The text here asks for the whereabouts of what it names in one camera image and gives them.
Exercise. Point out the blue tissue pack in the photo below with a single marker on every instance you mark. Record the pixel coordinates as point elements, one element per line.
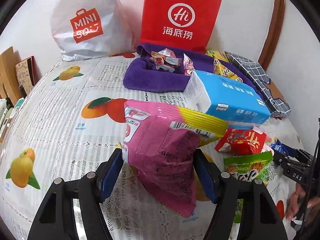
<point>227,99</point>

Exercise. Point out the small red snack packet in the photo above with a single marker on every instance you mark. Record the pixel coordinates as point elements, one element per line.
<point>241,142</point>

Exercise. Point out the white pink wafer packet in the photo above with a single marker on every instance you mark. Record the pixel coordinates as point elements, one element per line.
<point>188,65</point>

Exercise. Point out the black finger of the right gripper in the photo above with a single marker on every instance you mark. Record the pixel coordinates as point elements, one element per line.
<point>281,159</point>

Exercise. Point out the red paper Haidilao bag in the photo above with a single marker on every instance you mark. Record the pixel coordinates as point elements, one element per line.
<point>185,24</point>

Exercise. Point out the grey checked folded cloth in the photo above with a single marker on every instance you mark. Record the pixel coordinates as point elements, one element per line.
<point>272,97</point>

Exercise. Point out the person right hand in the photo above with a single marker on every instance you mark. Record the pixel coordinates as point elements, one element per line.
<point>293,207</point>

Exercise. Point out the wooden rack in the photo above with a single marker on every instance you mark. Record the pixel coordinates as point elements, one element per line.
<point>8,79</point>

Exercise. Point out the dark blue snack packet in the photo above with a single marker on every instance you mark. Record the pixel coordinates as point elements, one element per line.
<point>284,149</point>

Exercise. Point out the green snack packet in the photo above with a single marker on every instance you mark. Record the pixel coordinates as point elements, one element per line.
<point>249,167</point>

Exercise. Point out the lychee jelly snack packet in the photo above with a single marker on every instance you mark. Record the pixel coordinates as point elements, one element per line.
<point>165,60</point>

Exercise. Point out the pink magenta snack bag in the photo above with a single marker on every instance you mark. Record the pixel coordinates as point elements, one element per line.
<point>160,141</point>

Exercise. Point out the brown wooden door frame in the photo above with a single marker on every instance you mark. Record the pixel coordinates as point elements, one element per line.
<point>273,33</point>

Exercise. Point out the brown patterned box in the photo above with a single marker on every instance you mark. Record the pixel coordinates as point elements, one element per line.
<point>26,74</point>

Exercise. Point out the yellow snack bag behind cloth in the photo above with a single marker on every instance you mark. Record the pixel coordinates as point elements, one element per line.
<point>217,54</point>

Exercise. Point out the purple cloth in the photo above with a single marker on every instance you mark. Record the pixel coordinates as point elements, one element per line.
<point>142,73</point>

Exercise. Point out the white Miniso plastic bag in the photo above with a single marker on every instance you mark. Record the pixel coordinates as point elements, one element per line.
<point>87,29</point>

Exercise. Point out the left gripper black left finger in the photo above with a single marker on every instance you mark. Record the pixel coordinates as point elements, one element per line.
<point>55,218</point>

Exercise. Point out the yellow cracker snack packet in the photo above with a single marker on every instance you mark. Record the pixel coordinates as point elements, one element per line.
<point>220,69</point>

